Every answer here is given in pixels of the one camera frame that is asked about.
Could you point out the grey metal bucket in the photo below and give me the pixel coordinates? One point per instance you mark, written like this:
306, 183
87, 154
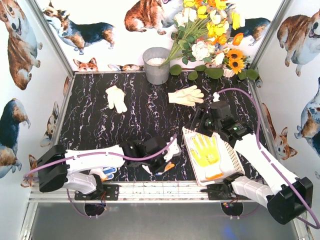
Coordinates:
157, 69

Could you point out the cream glove back left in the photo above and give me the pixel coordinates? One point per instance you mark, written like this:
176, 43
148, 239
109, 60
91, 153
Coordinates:
116, 99

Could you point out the cream glove back right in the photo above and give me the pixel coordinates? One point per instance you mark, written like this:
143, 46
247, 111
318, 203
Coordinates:
189, 96

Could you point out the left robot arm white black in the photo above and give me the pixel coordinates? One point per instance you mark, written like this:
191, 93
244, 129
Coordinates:
85, 170

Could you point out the sunflower pot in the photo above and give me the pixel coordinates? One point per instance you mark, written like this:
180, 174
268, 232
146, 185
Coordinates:
234, 62

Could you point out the blue dotted glove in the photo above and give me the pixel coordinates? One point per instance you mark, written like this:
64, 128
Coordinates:
158, 170
107, 172

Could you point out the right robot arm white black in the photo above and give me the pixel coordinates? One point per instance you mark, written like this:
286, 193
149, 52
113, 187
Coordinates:
266, 181

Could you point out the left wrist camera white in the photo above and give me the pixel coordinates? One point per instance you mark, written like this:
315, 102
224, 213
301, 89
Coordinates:
173, 150

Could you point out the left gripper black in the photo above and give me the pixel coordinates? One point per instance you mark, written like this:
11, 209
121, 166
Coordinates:
158, 161

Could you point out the white perforated storage basket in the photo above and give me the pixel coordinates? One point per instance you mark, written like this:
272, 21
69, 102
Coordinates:
230, 161

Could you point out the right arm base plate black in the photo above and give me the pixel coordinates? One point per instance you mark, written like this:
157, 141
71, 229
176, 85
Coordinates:
221, 191

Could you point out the cream glove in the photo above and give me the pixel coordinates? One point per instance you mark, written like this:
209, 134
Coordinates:
116, 99
189, 96

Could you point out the artificial flower bouquet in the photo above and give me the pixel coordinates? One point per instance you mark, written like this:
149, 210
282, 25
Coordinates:
202, 28

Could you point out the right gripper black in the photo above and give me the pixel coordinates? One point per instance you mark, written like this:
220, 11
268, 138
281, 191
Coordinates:
197, 119

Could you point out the yellow dotted white glove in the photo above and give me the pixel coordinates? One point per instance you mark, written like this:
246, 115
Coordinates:
206, 155

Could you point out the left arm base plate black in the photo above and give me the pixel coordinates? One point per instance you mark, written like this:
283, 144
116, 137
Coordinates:
108, 192

